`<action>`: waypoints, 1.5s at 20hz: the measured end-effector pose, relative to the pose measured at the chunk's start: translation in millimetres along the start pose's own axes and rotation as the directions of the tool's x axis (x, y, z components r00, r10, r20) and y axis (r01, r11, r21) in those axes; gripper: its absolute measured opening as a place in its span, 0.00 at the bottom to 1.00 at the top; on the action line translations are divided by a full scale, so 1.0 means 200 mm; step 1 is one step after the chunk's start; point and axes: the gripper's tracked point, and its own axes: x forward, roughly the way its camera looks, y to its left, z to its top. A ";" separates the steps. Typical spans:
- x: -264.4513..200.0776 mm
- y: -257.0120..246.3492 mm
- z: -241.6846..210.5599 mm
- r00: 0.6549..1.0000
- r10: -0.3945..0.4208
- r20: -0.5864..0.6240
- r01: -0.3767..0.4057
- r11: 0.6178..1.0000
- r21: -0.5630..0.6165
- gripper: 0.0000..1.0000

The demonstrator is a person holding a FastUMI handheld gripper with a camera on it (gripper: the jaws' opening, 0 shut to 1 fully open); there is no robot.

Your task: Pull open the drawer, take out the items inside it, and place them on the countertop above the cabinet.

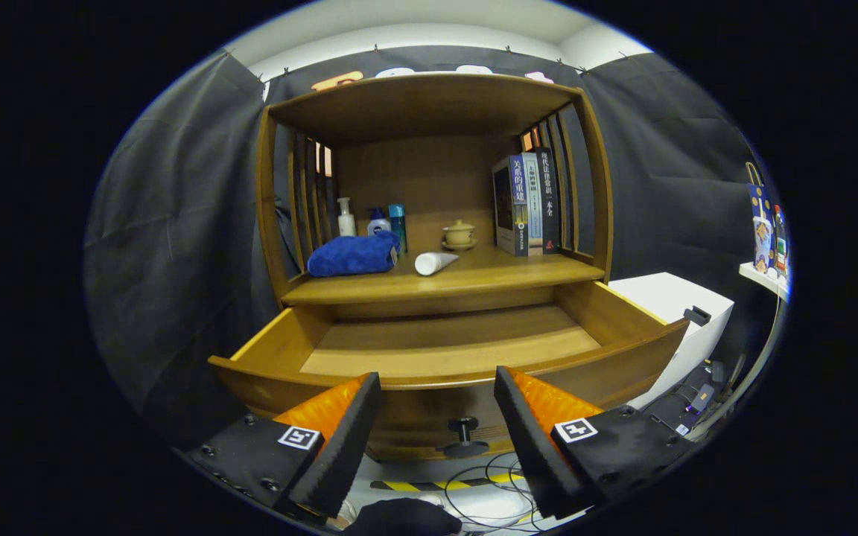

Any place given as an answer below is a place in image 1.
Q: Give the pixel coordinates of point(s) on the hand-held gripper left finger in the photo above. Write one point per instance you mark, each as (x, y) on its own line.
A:
(347, 447)

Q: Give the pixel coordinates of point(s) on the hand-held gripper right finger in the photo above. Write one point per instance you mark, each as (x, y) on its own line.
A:
(529, 443)

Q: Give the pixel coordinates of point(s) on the wooden drawer with black knob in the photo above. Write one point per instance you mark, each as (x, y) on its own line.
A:
(436, 342)

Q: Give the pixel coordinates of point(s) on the white tube with green label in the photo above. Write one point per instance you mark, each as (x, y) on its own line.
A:
(433, 263)

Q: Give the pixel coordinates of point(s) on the white drawer unit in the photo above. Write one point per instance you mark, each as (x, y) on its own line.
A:
(660, 298)

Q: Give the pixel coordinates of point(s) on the wooden cabinet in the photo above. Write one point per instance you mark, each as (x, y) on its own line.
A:
(421, 104)

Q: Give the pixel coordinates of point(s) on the yellow and black hazard tape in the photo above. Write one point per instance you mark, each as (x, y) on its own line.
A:
(399, 485)

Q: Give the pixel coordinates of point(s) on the dark cloth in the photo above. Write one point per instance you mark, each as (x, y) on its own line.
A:
(399, 517)

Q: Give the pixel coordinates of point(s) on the blue folded towel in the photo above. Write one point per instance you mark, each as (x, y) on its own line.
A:
(351, 257)

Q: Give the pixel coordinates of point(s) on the beige lidded teacup with saucer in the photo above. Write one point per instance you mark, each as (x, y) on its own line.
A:
(459, 234)

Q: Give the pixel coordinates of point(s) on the white pump bottle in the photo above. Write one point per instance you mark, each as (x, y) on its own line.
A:
(346, 223)

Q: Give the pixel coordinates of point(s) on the white bottle with blue cap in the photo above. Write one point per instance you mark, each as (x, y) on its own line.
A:
(378, 225)

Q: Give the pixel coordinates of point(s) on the teal bottle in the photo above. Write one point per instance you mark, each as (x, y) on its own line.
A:
(398, 223)

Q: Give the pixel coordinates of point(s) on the book with pale grey spine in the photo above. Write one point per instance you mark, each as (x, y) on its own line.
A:
(534, 201)

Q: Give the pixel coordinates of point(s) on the book with blue spine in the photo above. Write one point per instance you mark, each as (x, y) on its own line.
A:
(518, 201)

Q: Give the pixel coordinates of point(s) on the book with black spine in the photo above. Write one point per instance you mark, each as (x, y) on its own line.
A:
(548, 193)

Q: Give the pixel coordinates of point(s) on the white side shelf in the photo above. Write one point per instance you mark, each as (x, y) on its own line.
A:
(760, 277)

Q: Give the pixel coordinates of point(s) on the water bottle with red label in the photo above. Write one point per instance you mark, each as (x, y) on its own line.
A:
(780, 238)

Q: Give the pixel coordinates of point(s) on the blue dotted gift bag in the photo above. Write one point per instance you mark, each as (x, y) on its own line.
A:
(757, 197)

